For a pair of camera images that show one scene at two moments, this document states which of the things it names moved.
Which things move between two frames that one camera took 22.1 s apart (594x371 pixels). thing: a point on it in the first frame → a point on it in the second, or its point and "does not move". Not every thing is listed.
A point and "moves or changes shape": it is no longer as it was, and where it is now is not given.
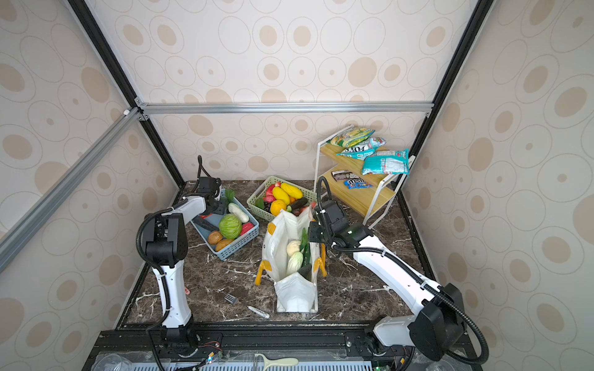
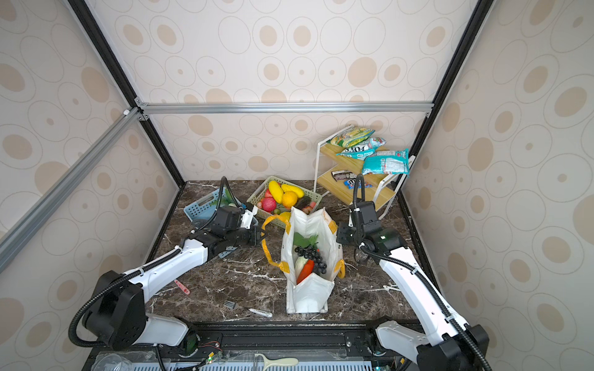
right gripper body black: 316,235 → 347,235
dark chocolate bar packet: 343,175 does not move
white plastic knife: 259,311 does not move
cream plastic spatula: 279,361 does not move
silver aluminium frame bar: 186,108 does not move
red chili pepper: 246,227 moves or changes shape
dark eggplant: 298,202 does not move
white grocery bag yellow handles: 292,260 moves or changes shape
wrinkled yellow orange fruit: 276,206 → 289,199
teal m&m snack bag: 360,151 does not move
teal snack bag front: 387,162 does not move
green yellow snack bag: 352,136 does not move
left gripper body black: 204,222 → 253,234
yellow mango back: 291,191 does not move
